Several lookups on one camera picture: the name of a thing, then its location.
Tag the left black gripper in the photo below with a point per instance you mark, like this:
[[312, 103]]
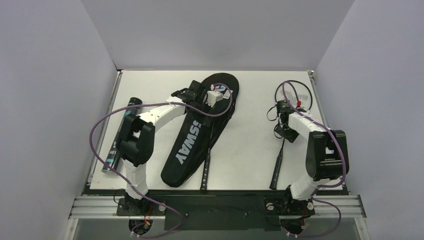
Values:
[[201, 93]]

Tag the black badminton racket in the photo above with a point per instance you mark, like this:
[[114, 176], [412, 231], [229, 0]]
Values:
[[282, 97], [205, 169]]

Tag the aluminium frame rail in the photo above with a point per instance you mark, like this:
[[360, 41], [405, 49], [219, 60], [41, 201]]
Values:
[[104, 207]]

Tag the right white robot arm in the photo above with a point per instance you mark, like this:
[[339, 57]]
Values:
[[326, 158]]

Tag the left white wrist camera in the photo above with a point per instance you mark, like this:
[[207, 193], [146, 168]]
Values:
[[212, 97]]

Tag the black Crossway racket bag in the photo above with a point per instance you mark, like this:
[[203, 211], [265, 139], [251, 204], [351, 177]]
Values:
[[195, 140]]

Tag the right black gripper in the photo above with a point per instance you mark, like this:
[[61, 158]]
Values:
[[281, 108]]

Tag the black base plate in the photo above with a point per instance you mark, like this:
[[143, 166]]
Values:
[[215, 210]]

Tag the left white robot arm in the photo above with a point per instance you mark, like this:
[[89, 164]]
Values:
[[137, 135]]

